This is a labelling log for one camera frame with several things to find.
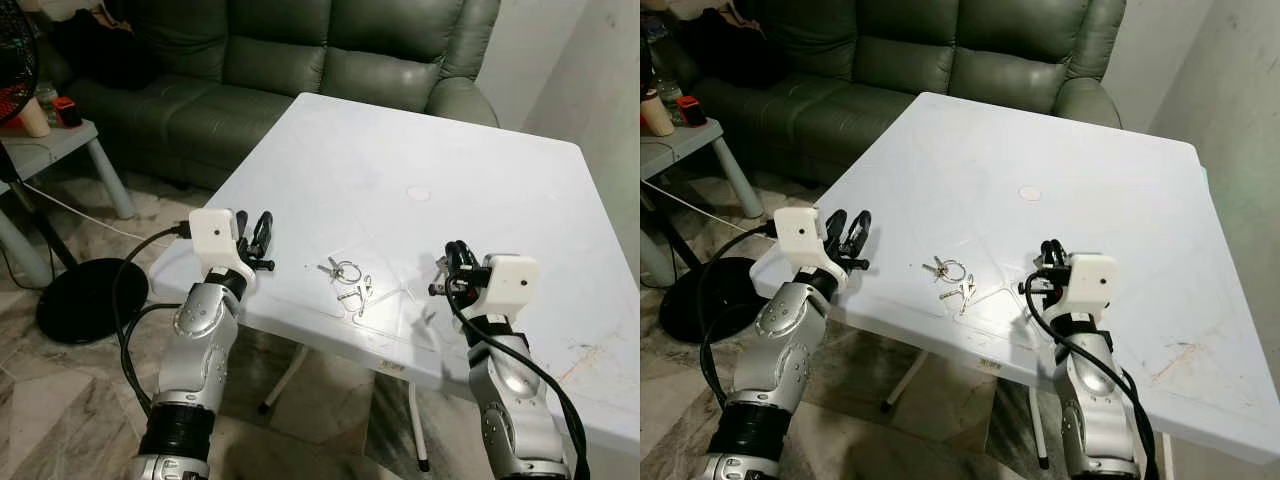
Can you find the red and black gadget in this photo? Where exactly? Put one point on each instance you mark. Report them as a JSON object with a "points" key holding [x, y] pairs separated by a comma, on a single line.
{"points": [[67, 112], [691, 110]]}

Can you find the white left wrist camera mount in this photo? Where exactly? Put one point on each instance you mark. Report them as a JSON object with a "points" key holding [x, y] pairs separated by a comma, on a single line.
{"points": [[212, 232], [800, 232]]}

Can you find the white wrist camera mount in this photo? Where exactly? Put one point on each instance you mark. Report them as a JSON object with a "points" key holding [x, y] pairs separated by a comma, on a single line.
{"points": [[1092, 280], [508, 280], [800, 232], [212, 232]]}

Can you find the white table leg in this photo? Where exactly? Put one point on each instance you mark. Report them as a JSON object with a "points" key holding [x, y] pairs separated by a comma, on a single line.
{"points": [[908, 378], [1040, 425], [418, 420], [288, 376], [1167, 455]]}

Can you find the black standing fan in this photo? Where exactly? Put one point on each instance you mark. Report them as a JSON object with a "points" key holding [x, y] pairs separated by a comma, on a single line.
{"points": [[90, 300], [710, 300]]}

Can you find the small grey side table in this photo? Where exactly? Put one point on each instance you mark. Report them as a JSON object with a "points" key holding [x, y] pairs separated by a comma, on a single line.
{"points": [[672, 145], [50, 145]]}

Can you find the clear plastic bottle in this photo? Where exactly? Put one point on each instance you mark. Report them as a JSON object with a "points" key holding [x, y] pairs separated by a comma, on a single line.
{"points": [[670, 95], [46, 97]]}

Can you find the white plastic table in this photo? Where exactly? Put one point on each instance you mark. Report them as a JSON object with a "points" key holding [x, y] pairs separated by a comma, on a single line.
{"points": [[1050, 140], [400, 150]]}

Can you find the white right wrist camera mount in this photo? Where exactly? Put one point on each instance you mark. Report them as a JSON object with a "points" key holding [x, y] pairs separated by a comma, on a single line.
{"points": [[508, 280], [1092, 280]]}

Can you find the dark bag on sofa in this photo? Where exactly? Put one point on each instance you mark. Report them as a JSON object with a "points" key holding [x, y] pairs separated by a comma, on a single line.
{"points": [[100, 50], [730, 45]]}

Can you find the beige cup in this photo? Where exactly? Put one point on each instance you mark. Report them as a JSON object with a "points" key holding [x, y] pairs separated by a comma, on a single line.
{"points": [[34, 118], [657, 115]]}

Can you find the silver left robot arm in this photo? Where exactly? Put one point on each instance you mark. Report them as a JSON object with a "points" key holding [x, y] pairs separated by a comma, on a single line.
{"points": [[785, 340], [200, 340]]}

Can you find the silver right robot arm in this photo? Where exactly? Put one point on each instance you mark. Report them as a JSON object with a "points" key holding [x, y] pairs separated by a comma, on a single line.
{"points": [[510, 400], [1095, 400]]}

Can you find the green leather sofa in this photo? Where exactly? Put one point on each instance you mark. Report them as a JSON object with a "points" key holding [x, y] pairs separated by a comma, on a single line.
{"points": [[300, 60], [900, 60]]}

